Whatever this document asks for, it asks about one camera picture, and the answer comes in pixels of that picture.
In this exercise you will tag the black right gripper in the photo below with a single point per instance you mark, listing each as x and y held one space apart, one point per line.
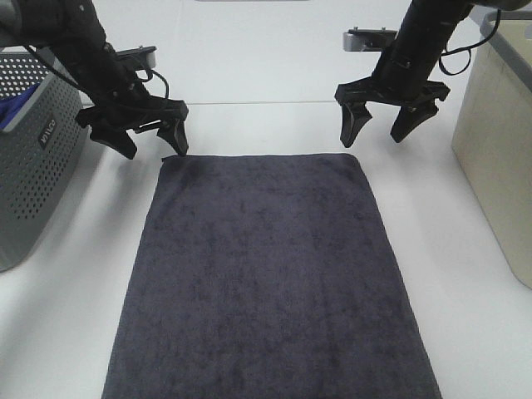
415 109

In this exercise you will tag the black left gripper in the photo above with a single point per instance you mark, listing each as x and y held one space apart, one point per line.
168 116

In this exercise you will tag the dark grey towel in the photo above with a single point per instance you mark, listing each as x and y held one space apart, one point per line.
266 277

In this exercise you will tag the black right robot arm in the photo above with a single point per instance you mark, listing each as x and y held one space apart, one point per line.
401 76

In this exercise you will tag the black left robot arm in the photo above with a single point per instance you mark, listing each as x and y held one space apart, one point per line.
114 81

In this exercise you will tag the grey perforated plastic basket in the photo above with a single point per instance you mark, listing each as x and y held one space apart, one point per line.
40 148

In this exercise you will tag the beige basket with grey rim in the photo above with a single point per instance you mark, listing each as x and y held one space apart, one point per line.
492 139

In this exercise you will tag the blue cloth in basket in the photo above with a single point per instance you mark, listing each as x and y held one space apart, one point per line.
12 105

